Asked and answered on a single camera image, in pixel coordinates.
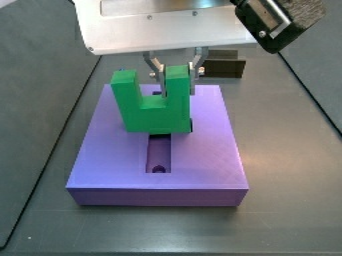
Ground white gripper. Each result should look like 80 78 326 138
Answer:
73 0 255 97

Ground green U-shaped block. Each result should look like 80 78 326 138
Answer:
111 65 191 134

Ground purple board with cross slot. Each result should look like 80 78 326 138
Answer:
65 85 248 206

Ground black angle bracket fixture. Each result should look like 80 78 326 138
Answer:
202 50 246 78

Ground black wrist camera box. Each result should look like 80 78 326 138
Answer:
230 0 326 54

